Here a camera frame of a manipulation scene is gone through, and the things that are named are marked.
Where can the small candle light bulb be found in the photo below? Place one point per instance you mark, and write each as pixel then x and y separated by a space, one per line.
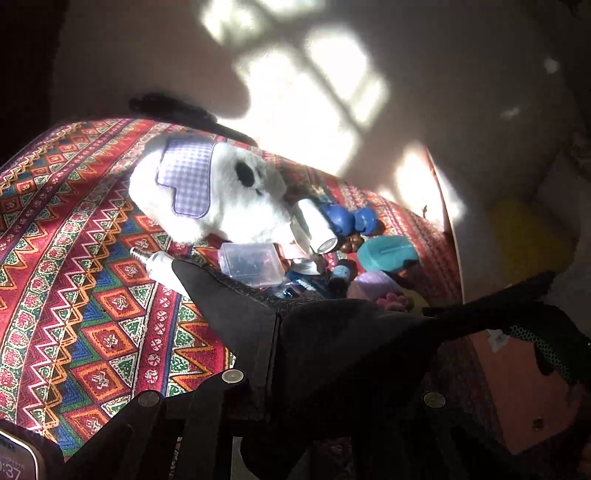
pixel 158 266

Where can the patterned red tablecloth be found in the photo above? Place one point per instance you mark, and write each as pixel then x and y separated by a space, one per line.
pixel 83 327

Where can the blue battery blister pack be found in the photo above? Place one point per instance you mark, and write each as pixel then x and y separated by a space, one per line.
pixel 296 285

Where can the teal glasses case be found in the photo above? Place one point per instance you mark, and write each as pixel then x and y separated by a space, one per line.
pixel 387 253

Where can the artificial flower bunch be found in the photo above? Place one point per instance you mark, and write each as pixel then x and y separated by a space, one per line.
pixel 380 288

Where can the white plush bear gingham patch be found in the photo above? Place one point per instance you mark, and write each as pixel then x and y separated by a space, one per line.
pixel 193 187

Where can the black cloth garment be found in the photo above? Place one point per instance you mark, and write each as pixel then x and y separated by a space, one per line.
pixel 353 370

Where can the orange cardboard box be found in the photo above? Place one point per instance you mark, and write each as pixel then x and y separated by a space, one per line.
pixel 533 401

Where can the yellow cushion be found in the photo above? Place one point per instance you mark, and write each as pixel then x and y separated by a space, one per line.
pixel 530 239

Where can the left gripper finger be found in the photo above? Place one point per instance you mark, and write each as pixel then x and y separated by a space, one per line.
pixel 242 317

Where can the smartphone pink case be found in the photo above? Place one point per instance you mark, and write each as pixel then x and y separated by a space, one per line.
pixel 28 455

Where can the black object behind table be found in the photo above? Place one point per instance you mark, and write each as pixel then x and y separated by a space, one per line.
pixel 160 107

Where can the clear plastic case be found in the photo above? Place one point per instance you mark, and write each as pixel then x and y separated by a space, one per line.
pixel 255 265

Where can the white cylindrical tube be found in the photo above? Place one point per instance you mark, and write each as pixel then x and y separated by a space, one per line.
pixel 316 232

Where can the blue plastic toy figure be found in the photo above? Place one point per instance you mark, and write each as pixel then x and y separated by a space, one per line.
pixel 345 223

